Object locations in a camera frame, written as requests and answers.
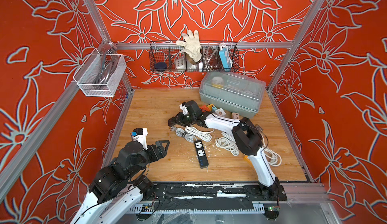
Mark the white work glove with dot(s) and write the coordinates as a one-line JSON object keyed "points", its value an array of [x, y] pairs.
{"points": [[191, 45]]}

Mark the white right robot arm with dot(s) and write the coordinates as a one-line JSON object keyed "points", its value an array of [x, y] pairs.
{"points": [[249, 140]]}

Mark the orange-red cube adapter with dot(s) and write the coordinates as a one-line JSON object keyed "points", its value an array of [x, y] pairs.
{"points": [[205, 108]]}

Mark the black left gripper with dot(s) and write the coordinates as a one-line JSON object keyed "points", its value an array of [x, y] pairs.
{"points": [[157, 156]]}

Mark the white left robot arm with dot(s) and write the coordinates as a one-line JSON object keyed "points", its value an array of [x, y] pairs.
{"points": [[121, 185]]}

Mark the grey plastic storage box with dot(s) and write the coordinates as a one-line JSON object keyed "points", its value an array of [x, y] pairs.
{"points": [[233, 92]]}

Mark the aluminium frame post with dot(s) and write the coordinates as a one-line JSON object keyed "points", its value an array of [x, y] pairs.
{"points": [[97, 19]]}

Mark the black wire wall basket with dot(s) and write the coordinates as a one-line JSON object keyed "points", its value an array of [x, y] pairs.
{"points": [[206, 56]]}

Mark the black power strip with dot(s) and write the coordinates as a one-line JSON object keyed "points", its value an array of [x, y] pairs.
{"points": [[202, 157]]}

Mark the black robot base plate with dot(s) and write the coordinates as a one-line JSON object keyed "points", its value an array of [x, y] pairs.
{"points": [[251, 191]]}

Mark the white wire wall basket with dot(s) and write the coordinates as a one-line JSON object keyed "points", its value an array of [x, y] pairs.
{"points": [[101, 74]]}

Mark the white socket in basket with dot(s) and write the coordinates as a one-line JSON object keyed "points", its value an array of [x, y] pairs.
{"points": [[180, 63]]}

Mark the yellow power strip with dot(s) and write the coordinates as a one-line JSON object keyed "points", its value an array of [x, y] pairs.
{"points": [[212, 108], [247, 159]]}

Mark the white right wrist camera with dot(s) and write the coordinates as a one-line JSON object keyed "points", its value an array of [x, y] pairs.
{"points": [[184, 108]]}

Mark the dark round item in basket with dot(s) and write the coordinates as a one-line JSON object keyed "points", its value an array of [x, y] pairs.
{"points": [[160, 66]]}

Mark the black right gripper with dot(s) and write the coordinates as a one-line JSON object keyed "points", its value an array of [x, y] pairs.
{"points": [[179, 119]]}

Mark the blue power bank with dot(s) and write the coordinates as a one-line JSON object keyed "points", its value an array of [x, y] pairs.
{"points": [[225, 57]]}

